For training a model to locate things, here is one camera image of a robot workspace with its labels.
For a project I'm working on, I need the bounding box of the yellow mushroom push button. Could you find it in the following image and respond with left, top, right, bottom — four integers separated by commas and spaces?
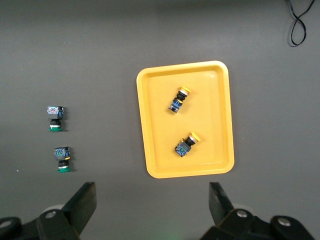
173, 131, 202, 159
168, 85, 192, 115

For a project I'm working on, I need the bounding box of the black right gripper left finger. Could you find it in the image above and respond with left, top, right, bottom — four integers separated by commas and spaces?
0, 181, 98, 240

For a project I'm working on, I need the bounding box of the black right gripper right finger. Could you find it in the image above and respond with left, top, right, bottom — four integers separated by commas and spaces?
199, 181, 316, 240

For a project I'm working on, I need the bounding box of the green mushroom push button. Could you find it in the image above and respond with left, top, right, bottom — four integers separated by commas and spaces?
46, 105, 65, 132
53, 146, 72, 174

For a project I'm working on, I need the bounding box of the yellow plastic tray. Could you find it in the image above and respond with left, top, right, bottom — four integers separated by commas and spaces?
136, 60, 235, 180

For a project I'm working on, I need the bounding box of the loose black table cable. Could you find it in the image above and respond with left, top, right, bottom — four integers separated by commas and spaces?
285, 0, 317, 47

